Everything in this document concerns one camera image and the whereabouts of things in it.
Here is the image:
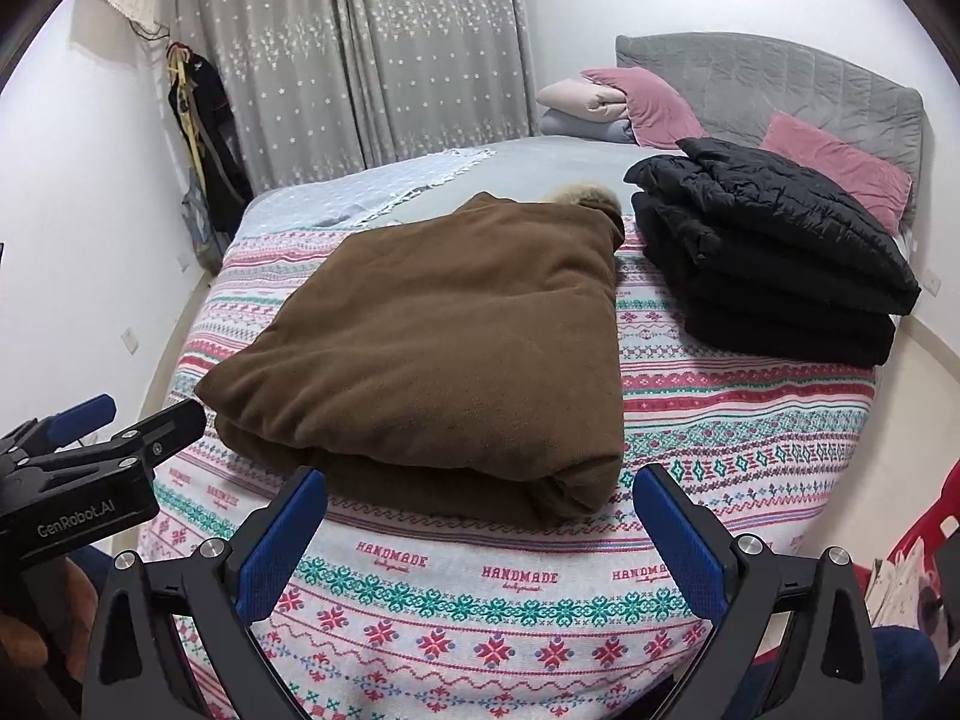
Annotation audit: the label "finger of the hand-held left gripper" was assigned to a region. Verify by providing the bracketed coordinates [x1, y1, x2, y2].
[22, 399, 207, 477]
[0, 394, 119, 460]

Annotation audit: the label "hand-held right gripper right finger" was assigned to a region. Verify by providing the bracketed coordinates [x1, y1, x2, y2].
[632, 463, 884, 720]

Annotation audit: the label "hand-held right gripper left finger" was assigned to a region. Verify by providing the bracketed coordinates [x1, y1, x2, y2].
[81, 465, 329, 720]

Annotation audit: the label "brown coat with fur collar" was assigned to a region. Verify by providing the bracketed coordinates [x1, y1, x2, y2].
[193, 184, 627, 530]

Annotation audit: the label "hanging dark clothes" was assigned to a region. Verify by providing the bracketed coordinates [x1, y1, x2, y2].
[166, 41, 254, 237]

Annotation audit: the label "person's left leg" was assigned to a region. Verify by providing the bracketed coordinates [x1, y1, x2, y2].
[71, 544, 110, 601]

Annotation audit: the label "person's leg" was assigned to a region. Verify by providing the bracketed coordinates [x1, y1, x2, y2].
[874, 626, 942, 720]
[71, 544, 110, 601]

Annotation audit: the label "blue hanging bag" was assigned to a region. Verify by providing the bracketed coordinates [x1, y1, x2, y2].
[182, 180, 222, 263]

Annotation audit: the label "patterned knit blanket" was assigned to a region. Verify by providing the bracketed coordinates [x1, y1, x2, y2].
[139, 229, 878, 720]

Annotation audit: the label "white crumpled cloth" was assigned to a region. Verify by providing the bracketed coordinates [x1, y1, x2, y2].
[866, 536, 950, 635]

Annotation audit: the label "red plastic stool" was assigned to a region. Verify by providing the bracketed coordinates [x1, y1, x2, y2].
[885, 495, 960, 563]

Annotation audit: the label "person's right leg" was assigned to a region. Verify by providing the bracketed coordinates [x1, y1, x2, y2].
[874, 626, 942, 720]

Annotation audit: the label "yellow coat rack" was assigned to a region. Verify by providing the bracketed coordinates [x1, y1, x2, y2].
[171, 45, 207, 188]

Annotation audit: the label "black quilted jacket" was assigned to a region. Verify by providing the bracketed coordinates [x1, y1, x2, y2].
[624, 136, 922, 368]

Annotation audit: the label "light blue fringed throw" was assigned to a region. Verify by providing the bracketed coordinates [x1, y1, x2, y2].
[240, 148, 496, 233]

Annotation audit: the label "bed with grey sheet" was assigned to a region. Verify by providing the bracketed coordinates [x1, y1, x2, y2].
[240, 131, 912, 241]

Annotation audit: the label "grey star-patterned curtain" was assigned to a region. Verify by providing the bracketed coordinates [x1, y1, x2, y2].
[172, 0, 541, 192]

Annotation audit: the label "pink pillow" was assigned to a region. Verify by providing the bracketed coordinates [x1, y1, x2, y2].
[761, 111, 912, 233]
[581, 66, 706, 149]

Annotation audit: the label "folded pink quilt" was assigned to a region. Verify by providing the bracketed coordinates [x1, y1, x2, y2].
[536, 76, 627, 121]

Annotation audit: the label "grey quilted headboard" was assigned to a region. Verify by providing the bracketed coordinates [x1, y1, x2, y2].
[615, 32, 925, 230]

